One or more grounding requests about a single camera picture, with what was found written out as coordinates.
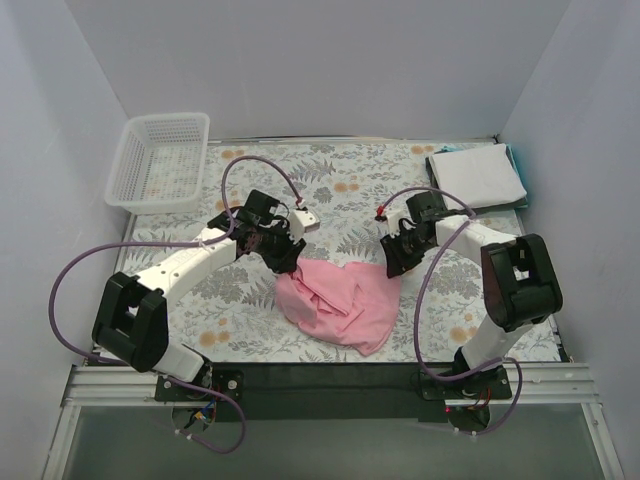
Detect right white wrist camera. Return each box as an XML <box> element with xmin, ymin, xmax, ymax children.
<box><xmin>375</xmin><ymin>205</ymin><xmax>416</xmax><ymax>238</ymax></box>

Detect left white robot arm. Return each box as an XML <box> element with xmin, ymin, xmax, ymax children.
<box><xmin>92</xmin><ymin>190</ymin><xmax>320</xmax><ymax>400</ymax></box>

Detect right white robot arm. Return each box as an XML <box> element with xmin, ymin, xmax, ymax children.
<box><xmin>376</xmin><ymin>187</ymin><xmax>563</xmax><ymax>398</ymax></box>

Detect purple cable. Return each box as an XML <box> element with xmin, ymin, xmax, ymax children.
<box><xmin>47</xmin><ymin>155</ymin><xmax>307</xmax><ymax>455</ymax></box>
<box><xmin>375</xmin><ymin>186</ymin><xmax>525</xmax><ymax>437</ymax></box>

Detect pink t shirt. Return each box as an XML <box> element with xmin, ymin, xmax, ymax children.
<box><xmin>275</xmin><ymin>258</ymin><xmax>402</xmax><ymax>356</ymax></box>

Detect aluminium frame rail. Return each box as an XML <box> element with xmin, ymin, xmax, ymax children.
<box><xmin>43</xmin><ymin>363</ymin><xmax>623</xmax><ymax>479</ymax></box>

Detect white plastic basket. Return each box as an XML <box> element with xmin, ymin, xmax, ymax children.
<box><xmin>104</xmin><ymin>112</ymin><xmax>210</xmax><ymax>215</ymax></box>

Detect white folded t shirt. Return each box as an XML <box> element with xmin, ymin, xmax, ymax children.
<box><xmin>429</xmin><ymin>144</ymin><xmax>527</xmax><ymax>209</ymax></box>

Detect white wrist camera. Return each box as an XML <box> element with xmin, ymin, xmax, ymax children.
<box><xmin>288</xmin><ymin>208</ymin><xmax>321</xmax><ymax>241</ymax></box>
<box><xmin>375</xmin><ymin>205</ymin><xmax>416</xmax><ymax>238</ymax></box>

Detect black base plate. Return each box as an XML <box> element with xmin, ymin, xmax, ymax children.
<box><xmin>154</xmin><ymin>360</ymin><xmax>512</xmax><ymax>425</ymax></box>

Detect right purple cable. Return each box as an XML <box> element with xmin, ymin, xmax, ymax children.
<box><xmin>375</xmin><ymin>186</ymin><xmax>525</xmax><ymax>437</ymax></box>

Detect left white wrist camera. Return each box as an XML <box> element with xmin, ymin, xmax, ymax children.
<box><xmin>288</xmin><ymin>208</ymin><xmax>321</xmax><ymax>241</ymax></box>

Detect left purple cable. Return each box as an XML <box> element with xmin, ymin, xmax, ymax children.
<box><xmin>47</xmin><ymin>155</ymin><xmax>307</xmax><ymax>455</ymax></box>

